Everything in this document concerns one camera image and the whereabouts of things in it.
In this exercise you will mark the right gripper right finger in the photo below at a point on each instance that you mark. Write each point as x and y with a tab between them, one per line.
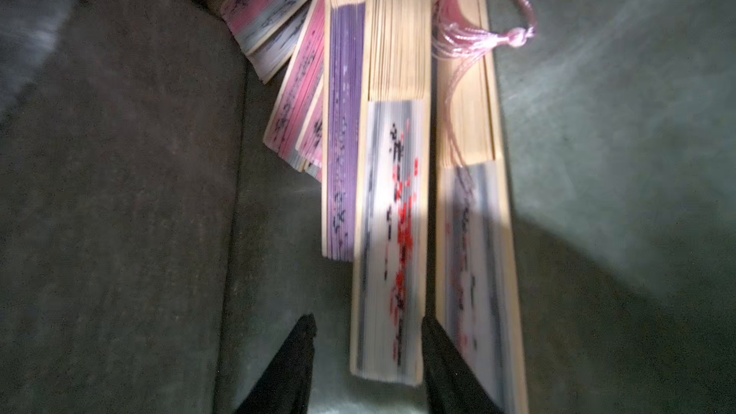
451	385

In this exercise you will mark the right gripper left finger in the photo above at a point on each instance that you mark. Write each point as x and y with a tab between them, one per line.
285	385

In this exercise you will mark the purple folding fan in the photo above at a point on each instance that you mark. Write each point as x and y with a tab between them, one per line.
343	62

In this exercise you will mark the olive green tote bag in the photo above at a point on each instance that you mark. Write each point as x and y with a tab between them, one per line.
155	254

